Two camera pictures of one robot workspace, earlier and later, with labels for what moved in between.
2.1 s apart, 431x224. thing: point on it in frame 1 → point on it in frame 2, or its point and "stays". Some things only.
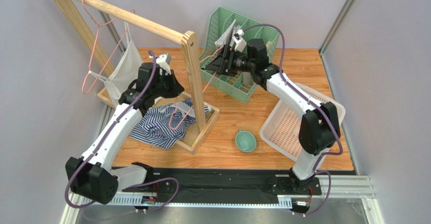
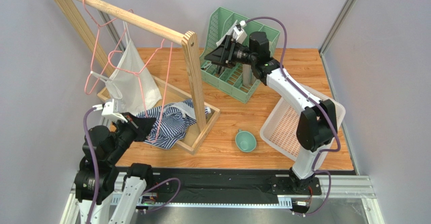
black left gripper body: [167, 87] → [126, 133]
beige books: [246, 76] stays
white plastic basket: [281, 127] stays
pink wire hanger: [206, 88] → [138, 73]
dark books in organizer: [225, 39] stays
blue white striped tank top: [165, 125] stays
